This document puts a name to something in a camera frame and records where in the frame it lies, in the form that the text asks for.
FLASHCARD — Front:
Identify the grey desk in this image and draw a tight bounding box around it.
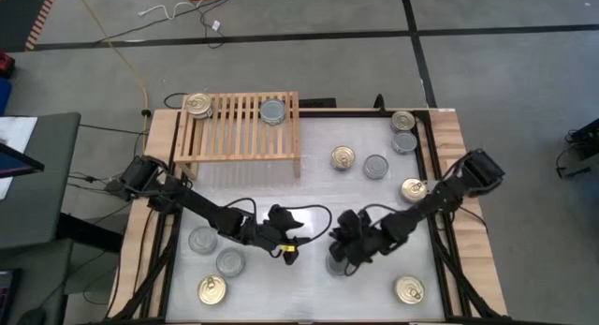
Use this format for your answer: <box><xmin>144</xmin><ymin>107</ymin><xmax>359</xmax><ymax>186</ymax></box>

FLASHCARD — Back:
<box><xmin>0</xmin><ymin>111</ymin><xmax>81</xmax><ymax>249</ymax></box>

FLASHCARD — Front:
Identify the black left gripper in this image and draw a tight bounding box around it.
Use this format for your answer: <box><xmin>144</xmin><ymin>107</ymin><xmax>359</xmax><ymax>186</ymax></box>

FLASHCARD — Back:
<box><xmin>241</xmin><ymin>202</ymin><xmax>313</xmax><ymax>267</ymax></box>

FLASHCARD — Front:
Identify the black floor cable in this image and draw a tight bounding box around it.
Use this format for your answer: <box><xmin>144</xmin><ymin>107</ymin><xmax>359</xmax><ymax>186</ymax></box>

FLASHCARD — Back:
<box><xmin>93</xmin><ymin>0</ymin><xmax>235</xmax><ymax>50</ymax></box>

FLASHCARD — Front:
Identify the red object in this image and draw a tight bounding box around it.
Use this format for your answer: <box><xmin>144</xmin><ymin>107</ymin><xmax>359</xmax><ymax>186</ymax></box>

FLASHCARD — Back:
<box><xmin>0</xmin><ymin>52</ymin><xmax>16</xmax><ymax>79</ymax></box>

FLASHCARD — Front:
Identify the wooden slatted shelf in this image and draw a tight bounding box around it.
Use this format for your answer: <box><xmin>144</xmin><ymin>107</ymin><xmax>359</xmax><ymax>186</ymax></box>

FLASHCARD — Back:
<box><xmin>172</xmin><ymin>90</ymin><xmax>302</xmax><ymax>181</ymax></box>

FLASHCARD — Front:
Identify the black power strip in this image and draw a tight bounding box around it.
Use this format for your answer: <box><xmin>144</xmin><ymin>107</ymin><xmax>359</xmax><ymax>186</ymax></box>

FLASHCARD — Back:
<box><xmin>103</xmin><ymin>177</ymin><xmax>138</xmax><ymax>199</ymax></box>

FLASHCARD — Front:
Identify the yellow hanging cable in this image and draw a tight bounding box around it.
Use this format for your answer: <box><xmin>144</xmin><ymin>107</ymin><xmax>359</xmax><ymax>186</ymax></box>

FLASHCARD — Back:
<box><xmin>72</xmin><ymin>0</ymin><xmax>152</xmax><ymax>129</ymax></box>

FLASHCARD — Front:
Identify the white paper sheet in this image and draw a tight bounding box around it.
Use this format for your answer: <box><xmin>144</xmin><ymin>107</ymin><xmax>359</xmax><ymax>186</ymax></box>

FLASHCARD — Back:
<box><xmin>0</xmin><ymin>116</ymin><xmax>38</xmax><ymax>199</ymax></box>

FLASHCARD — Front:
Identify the black floor tape line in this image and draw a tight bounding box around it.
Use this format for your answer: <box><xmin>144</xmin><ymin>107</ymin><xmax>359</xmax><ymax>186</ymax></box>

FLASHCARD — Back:
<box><xmin>397</xmin><ymin>0</ymin><xmax>439</xmax><ymax>109</ymax></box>
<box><xmin>32</xmin><ymin>23</ymin><xmax>599</xmax><ymax>52</ymax></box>

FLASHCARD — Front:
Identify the dark laptop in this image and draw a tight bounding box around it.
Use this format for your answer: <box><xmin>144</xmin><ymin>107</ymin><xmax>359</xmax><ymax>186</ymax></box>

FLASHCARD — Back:
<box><xmin>0</xmin><ymin>268</ymin><xmax>22</xmax><ymax>325</ymax></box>

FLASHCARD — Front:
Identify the blue object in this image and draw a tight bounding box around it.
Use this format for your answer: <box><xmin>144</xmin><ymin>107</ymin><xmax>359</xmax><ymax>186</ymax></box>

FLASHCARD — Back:
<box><xmin>0</xmin><ymin>77</ymin><xmax>13</xmax><ymax>116</ymax></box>

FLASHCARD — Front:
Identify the black flat block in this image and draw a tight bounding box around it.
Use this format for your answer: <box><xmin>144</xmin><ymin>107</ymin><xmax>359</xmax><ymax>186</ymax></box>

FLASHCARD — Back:
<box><xmin>297</xmin><ymin>97</ymin><xmax>337</xmax><ymax>110</ymax></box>

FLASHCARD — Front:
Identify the dark mat orange striped edge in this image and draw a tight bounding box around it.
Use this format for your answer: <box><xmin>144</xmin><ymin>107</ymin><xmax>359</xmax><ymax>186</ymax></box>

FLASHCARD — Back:
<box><xmin>0</xmin><ymin>0</ymin><xmax>61</xmax><ymax>52</ymax></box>

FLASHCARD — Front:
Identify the silver-lid green-label tuna can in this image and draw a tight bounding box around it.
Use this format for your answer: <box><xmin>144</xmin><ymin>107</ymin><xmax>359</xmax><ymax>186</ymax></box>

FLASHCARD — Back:
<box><xmin>362</xmin><ymin>154</ymin><xmax>390</xmax><ymax>181</ymax></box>
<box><xmin>391</xmin><ymin>131</ymin><xmax>419</xmax><ymax>155</ymax></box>
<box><xmin>325</xmin><ymin>252</ymin><xmax>350</xmax><ymax>277</ymax></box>
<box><xmin>258</xmin><ymin>97</ymin><xmax>287</xmax><ymax>126</ymax></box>
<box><xmin>215</xmin><ymin>247</ymin><xmax>246</xmax><ymax>278</ymax></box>
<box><xmin>188</xmin><ymin>227</ymin><xmax>219</xmax><ymax>256</ymax></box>

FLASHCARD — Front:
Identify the black cable loop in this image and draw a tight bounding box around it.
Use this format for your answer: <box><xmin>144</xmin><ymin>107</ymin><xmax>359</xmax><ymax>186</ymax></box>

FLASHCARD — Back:
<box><xmin>163</xmin><ymin>92</ymin><xmax>184</xmax><ymax>111</ymax></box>

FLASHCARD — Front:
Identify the black device with cables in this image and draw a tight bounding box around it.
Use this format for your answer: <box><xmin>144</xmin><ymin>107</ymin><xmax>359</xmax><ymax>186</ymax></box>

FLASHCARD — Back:
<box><xmin>555</xmin><ymin>117</ymin><xmax>599</xmax><ymax>180</ymax></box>

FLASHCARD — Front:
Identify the white floor cable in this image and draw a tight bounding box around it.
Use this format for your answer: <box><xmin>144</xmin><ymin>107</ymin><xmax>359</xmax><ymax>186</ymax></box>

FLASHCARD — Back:
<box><xmin>138</xmin><ymin>1</ymin><xmax>196</xmax><ymax>21</ymax></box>

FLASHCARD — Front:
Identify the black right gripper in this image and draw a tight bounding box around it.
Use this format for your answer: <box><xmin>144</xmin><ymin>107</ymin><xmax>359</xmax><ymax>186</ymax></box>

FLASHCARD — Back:
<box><xmin>328</xmin><ymin>209</ymin><xmax>400</xmax><ymax>278</ymax></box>

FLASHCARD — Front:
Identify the black monitor blue screen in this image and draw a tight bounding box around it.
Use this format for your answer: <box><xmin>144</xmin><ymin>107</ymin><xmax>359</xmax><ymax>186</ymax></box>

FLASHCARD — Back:
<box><xmin>0</xmin><ymin>141</ymin><xmax>46</xmax><ymax>179</ymax></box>

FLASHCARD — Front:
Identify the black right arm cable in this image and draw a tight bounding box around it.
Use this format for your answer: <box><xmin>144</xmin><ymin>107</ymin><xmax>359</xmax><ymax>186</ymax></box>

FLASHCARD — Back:
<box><xmin>358</xmin><ymin>201</ymin><xmax>403</xmax><ymax>226</ymax></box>

